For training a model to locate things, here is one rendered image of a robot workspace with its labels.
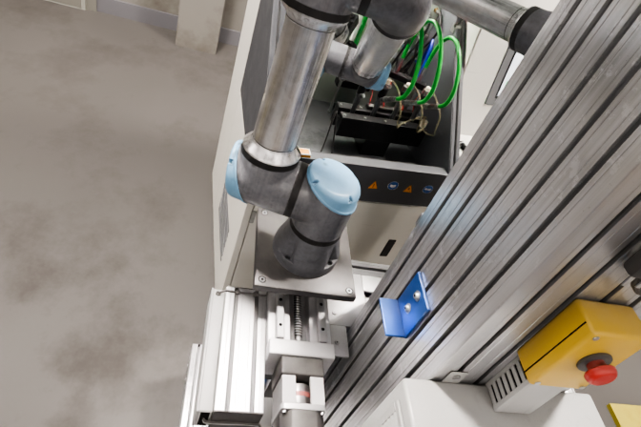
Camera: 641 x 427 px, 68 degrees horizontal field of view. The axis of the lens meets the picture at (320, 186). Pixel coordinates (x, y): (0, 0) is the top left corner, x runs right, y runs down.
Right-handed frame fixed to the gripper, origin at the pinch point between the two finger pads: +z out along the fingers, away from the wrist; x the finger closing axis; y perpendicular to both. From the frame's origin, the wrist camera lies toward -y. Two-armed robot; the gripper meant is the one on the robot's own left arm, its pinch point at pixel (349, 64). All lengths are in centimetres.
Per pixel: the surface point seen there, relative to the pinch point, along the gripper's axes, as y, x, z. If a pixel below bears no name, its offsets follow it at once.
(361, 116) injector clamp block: 4.7, 1.1, 29.7
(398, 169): 19.7, 20.5, 25.9
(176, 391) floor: 121, -32, 47
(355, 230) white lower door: 42, 10, 46
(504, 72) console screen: -30, 42, 40
